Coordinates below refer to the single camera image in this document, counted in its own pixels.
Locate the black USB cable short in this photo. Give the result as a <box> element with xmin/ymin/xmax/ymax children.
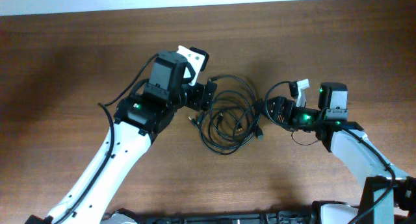
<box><xmin>190</xmin><ymin>97</ymin><xmax>259</xmax><ymax>155</ymax></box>

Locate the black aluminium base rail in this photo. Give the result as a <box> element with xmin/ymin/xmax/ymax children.
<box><xmin>100</xmin><ymin>201</ymin><xmax>358</xmax><ymax>224</ymax></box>

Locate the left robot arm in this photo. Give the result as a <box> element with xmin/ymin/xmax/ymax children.
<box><xmin>27</xmin><ymin>46</ymin><xmax>216</xmax><ymax>223</ymax></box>

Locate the black USB cable long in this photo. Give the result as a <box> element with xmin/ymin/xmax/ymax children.
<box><xmin>196</xmin><ymin>75</ymin><xmax>264</xmax><ymax>156</ymax></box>

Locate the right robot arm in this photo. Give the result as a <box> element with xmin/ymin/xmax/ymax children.
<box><xmin>257</xmin><ymin>79</ymin><xmax>415</xmax><ymax>223</ymax></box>

